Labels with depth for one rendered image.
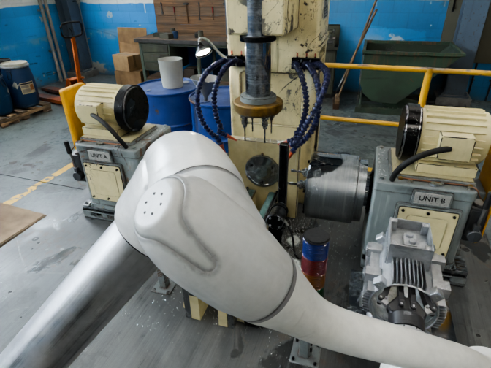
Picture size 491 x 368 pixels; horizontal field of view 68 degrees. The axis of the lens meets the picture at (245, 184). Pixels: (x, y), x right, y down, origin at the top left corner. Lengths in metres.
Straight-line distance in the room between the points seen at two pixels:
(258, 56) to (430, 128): 0.58
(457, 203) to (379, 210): 0.22
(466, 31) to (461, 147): 4.93
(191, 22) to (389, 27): 3.18
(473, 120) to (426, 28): 5.12
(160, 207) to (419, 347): 0.42
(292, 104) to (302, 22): 0.31
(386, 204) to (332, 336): 0.77
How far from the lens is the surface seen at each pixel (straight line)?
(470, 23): 6.09
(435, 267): 1.08
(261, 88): 1.30
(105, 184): 1.60
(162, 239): 0.36
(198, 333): 1.19
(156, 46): 6.41
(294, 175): 1.51
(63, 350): 0.68
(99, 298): 0.60
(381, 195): 1.25
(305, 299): 0.47
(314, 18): 1.45
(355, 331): 0.57
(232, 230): 0.37
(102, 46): 8.27
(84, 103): 1.56
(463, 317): 1.37
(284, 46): 1.48
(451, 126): 1.25
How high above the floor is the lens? 1.73
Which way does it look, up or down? 30 degrees down
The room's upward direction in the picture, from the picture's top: 1 degrees counter-clockwise
